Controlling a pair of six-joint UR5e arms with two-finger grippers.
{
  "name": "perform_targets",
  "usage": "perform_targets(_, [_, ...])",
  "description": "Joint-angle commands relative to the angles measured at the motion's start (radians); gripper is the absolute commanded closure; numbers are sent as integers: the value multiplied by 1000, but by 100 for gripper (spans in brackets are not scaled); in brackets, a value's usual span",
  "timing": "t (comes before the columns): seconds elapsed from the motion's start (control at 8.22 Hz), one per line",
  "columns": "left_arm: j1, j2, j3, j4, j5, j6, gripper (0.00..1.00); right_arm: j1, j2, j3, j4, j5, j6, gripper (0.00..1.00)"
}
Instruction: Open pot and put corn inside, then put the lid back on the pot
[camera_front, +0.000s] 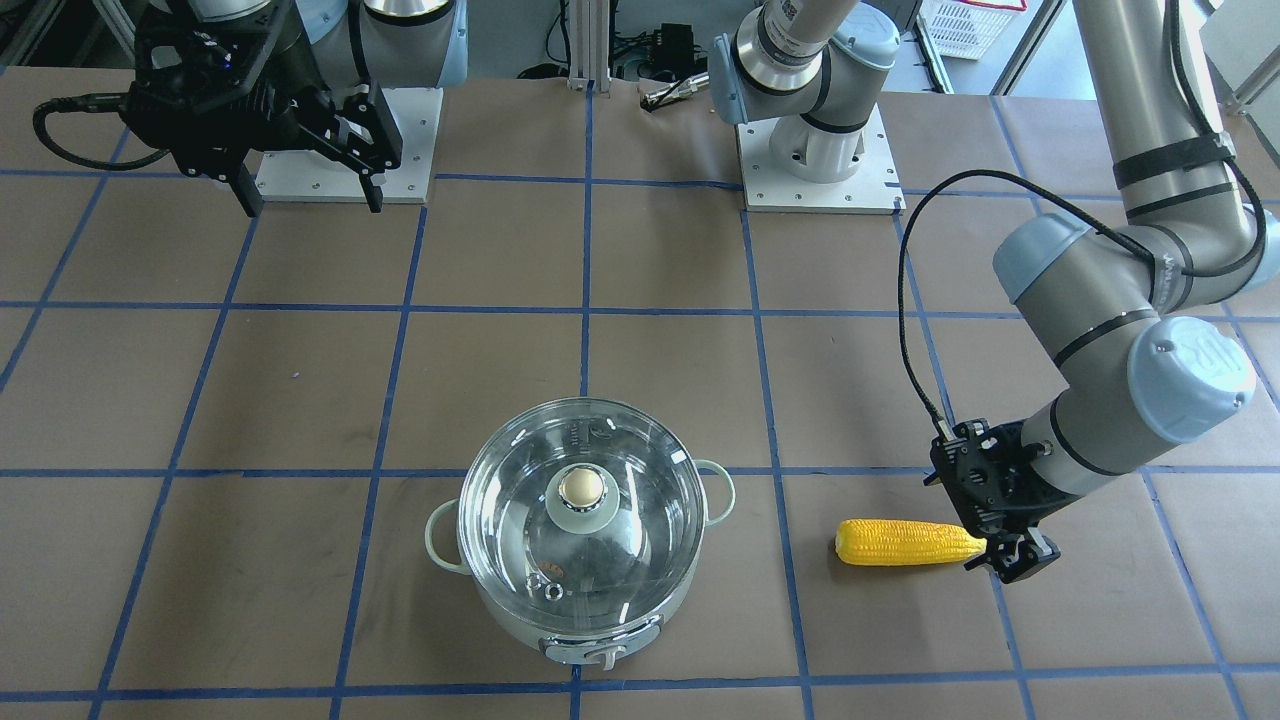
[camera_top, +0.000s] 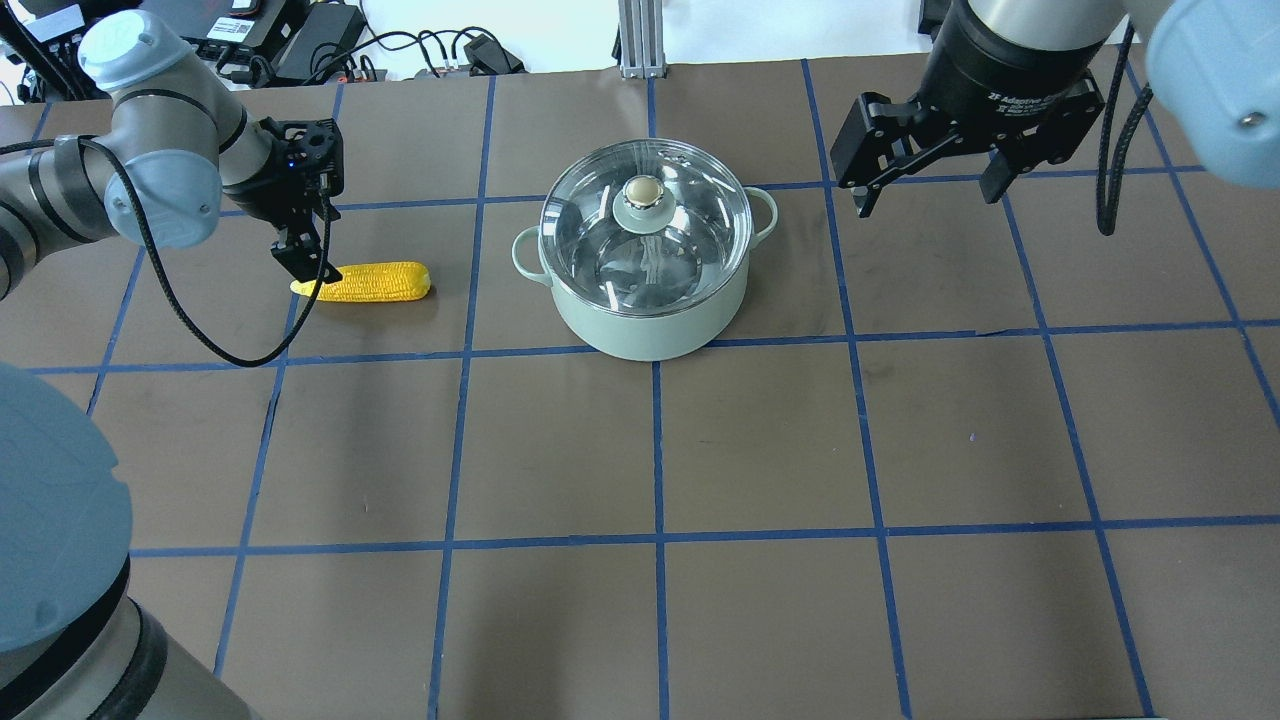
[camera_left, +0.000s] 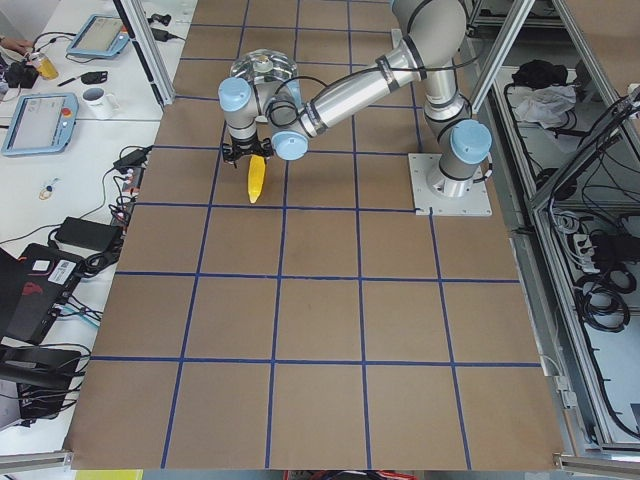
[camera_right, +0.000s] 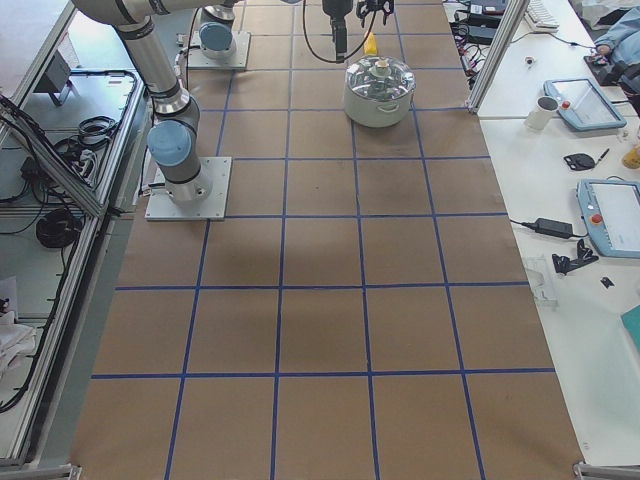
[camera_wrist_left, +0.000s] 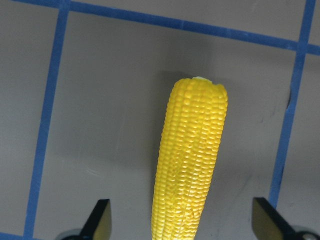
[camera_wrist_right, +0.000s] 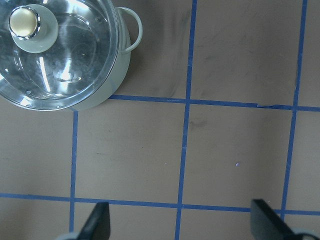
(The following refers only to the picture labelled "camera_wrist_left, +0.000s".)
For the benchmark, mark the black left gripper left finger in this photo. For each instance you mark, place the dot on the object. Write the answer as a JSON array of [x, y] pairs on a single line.
[[99, 223]]

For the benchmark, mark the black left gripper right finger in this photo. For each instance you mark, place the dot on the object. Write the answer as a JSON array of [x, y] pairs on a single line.
[[267, 223]]

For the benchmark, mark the yellow corn cob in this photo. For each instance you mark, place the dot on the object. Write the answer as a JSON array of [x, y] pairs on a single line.
[[189, 146]]

